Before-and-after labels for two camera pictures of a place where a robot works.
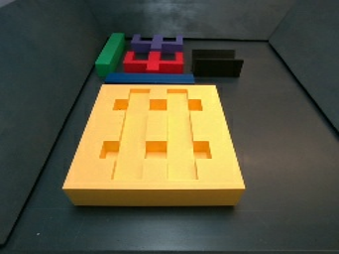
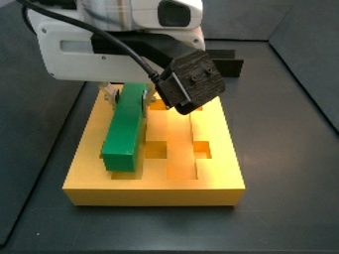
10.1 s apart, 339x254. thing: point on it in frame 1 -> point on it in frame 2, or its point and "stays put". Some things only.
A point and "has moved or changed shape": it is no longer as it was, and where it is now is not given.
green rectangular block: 109,59 has moved or changed shape
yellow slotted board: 157,150 stays put
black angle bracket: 215,63 stays put
